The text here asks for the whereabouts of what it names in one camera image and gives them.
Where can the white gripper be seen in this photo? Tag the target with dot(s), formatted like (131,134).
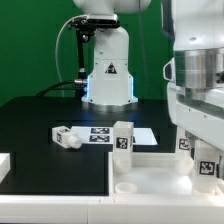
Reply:
(203,119)

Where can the white square table top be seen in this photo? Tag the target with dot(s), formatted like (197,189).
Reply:
(150,174)

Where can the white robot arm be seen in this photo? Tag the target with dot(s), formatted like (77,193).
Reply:
(195,87)

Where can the white marker sheet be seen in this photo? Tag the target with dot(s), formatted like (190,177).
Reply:
(104,135)

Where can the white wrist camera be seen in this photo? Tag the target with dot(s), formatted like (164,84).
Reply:
(169,71)

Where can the white front fence rail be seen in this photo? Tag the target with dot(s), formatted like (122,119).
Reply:
(118,209)

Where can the white fence rail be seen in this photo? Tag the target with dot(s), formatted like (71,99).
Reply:
(118,209)
(4,165)

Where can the white left fence rail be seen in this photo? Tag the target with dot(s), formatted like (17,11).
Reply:
(4,165)

